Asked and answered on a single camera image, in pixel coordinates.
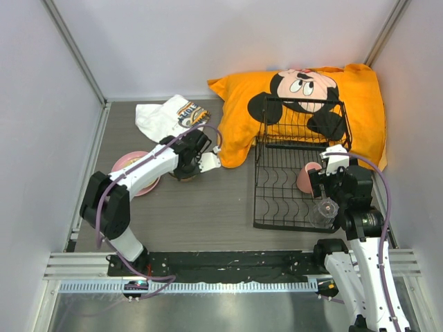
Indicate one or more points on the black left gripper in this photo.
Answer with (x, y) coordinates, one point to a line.
(181, 175)

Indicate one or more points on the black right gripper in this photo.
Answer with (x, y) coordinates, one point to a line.
(317, 178)

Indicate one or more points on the brown floral bowl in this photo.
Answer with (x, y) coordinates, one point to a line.
(186, 179)

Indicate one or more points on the clear glass cup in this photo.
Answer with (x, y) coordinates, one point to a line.
(323, 214)

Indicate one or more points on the pink mug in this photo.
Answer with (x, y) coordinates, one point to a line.
(303, 182)

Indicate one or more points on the pink plate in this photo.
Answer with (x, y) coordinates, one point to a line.
(117, 166)

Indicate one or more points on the cream floral plate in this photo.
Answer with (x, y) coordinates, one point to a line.
(129, 161)

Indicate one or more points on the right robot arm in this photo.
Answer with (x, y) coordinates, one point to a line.
(359, 265)

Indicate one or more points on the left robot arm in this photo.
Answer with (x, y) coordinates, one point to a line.
(106, 202)

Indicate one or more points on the white printed t-shirt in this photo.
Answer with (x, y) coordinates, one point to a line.
(173, 117)

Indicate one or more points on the orange Mickey Mouse pillow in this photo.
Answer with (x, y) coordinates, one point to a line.
(355, 84)

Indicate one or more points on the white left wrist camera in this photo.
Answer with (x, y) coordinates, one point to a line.
(209, 160)

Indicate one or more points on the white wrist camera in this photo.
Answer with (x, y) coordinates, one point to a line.
(333, 160)
(209, 160)

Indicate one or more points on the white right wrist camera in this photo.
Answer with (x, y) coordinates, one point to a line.
(333, 160)

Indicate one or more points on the black wire dish rack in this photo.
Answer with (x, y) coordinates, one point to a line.
(287, 193)

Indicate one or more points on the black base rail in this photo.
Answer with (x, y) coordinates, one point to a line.
(233, 267)

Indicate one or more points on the aluminium frame rail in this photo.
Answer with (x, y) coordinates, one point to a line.
(56, 16)

